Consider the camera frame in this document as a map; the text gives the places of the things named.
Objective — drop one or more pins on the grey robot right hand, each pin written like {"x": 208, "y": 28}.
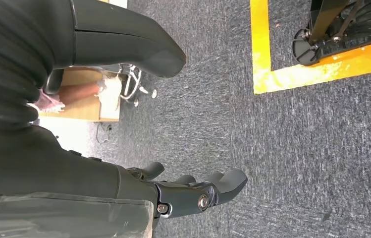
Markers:
{"x": 57, "y": 170}

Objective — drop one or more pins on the clear plastic cover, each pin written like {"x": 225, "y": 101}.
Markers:
{"x": 57, "y": 220}

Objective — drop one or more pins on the chrome swivel chair base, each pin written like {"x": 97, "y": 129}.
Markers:
{"x": 136, "y": 78}

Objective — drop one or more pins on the yellow floor tape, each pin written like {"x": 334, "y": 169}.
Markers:
{"x": 260, "y": 49}

